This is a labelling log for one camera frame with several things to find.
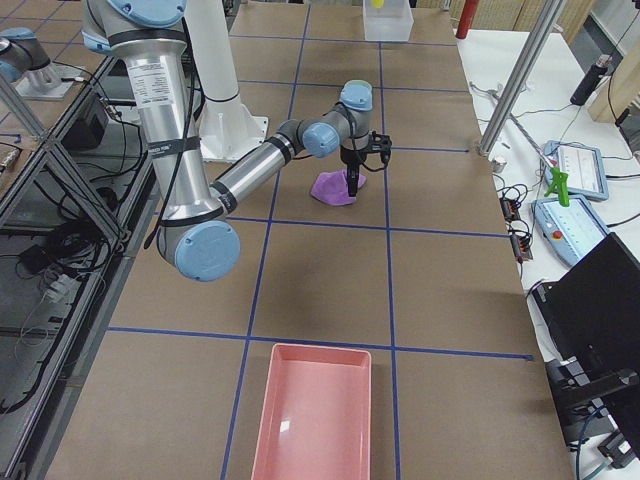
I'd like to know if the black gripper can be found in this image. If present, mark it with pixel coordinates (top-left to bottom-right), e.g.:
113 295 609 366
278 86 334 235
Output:
340 131 392 196

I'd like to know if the purple cloth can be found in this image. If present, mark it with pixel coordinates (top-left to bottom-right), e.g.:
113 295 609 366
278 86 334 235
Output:
310 169 357 207

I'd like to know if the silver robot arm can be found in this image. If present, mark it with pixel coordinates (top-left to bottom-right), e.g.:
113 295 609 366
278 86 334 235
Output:
1 27 71 101
83 1 392 282

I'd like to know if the clear plastic storage box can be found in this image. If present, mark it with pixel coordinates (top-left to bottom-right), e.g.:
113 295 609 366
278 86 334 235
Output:
362 0 414 42

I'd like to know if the black power adapter box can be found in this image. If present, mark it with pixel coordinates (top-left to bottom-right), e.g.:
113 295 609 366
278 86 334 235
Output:
62 94 108 151

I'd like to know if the metal reacher grabber tool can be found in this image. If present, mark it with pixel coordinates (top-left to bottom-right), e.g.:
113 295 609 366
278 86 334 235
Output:
469 82 557 169

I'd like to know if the red fire extinguisher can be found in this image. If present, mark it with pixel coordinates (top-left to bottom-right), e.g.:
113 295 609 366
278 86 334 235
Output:
455 0 480 40

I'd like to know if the green plastic clamp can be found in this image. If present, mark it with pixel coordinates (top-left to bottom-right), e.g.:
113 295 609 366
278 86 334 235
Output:
544 167 570 207

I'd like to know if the blue teach pendant near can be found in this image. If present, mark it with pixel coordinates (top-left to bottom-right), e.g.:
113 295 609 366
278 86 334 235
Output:
533 194 610 267

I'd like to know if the blue teach pendant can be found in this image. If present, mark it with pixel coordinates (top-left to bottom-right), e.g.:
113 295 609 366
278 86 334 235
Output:
533 194 610 267
543 141 609 201

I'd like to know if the blue teach pendant far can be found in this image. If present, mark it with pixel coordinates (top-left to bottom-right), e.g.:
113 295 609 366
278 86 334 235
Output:
543 141 609 201

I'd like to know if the black water bottle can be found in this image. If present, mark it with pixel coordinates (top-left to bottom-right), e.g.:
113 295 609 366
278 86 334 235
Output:
570 54 613 106

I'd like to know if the pink plastic tray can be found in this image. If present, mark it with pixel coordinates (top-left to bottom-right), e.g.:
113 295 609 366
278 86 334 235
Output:
251 343 372 479

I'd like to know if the black computer monitor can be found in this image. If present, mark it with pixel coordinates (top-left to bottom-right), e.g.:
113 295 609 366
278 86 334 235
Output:
532 232 639 453

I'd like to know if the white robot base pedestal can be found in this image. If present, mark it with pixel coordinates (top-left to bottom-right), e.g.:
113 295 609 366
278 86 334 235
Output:
185 0 269 162

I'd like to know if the aluminium frame post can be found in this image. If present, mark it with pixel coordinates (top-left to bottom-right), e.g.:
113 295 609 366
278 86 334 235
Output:
478 0 565 156

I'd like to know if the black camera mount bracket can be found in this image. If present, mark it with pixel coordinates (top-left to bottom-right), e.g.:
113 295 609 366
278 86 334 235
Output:
545 359 639 446

